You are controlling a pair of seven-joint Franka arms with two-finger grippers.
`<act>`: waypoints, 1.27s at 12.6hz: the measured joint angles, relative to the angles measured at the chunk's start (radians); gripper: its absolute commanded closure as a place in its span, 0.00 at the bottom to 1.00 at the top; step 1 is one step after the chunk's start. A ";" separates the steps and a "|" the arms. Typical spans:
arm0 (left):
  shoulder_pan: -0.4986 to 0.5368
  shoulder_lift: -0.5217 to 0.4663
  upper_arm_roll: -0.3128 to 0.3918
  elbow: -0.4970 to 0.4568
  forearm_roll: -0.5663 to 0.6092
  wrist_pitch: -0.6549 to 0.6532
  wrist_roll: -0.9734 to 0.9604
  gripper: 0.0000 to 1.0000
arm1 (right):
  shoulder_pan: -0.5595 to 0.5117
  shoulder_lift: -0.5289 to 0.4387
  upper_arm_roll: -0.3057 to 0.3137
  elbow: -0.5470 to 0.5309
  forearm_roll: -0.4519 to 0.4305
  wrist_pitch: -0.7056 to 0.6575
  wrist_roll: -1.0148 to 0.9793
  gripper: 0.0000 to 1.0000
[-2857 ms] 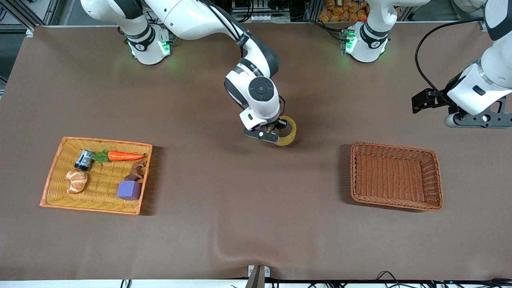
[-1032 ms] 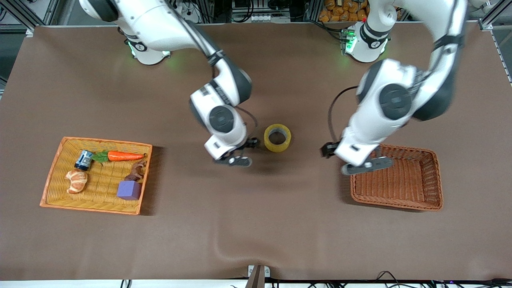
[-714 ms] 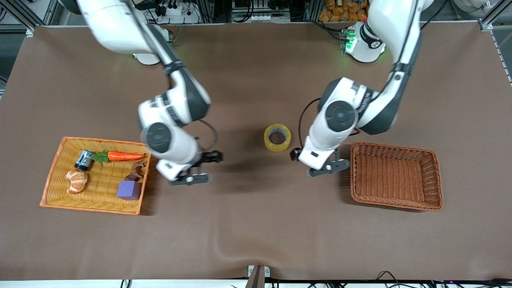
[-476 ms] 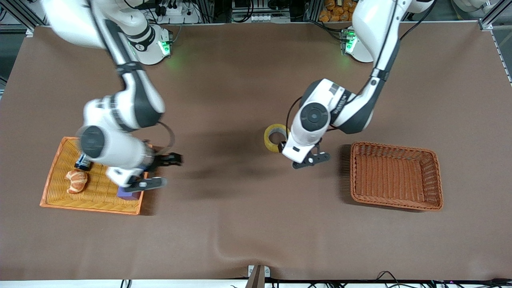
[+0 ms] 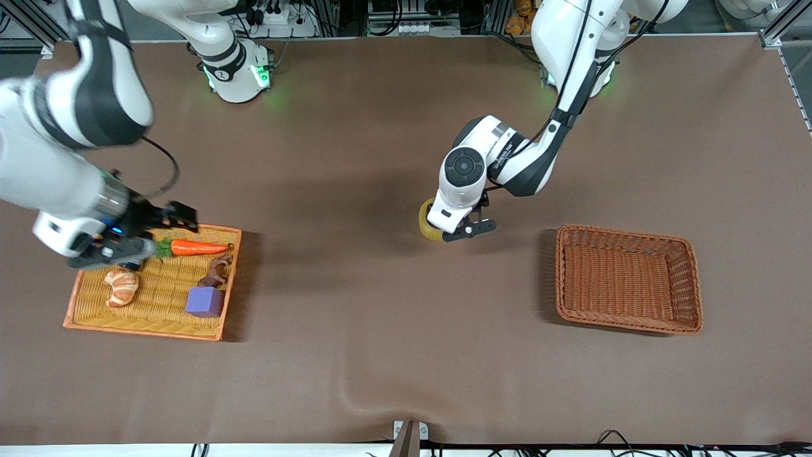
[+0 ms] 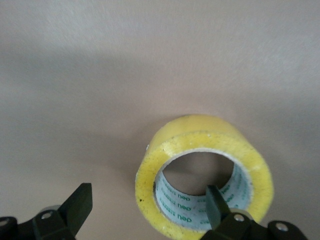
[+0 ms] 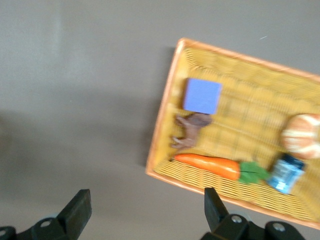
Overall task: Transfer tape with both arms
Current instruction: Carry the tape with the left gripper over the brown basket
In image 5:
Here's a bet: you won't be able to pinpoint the yellow tape roll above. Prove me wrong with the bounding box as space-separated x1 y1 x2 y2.
418 197 445 242

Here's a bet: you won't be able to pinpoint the toy carrot with green leaves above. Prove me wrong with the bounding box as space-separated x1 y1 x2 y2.
155 239 234 260

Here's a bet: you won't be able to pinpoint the toy croissant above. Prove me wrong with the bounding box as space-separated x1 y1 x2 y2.
103 268 140 308

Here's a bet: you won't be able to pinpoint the orange wicker tray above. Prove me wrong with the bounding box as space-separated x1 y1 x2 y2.
63 219 242 342

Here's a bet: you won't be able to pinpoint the brown wooden figure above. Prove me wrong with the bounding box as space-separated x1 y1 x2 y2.
197 256 233 289

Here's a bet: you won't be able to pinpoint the purple cube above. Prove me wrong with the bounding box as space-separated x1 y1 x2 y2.
185 286 226 319

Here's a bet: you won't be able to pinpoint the table cover cloth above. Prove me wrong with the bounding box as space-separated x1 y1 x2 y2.
0 35 812 446

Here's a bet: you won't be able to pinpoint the brown wicker basket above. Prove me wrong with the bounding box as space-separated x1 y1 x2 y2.
556 225 704 336

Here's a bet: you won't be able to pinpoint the orange snack bags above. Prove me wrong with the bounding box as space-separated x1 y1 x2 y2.
506 0 540 36

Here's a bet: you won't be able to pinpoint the white power strip with plugs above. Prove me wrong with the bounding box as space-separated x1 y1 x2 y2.
251 0 318 39

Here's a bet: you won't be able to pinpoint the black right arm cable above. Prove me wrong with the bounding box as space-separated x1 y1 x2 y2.
141 135 181 201

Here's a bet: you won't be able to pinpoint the aluminium frame profile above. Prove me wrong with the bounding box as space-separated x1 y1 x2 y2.
758 0 812 80
13 0 72 59

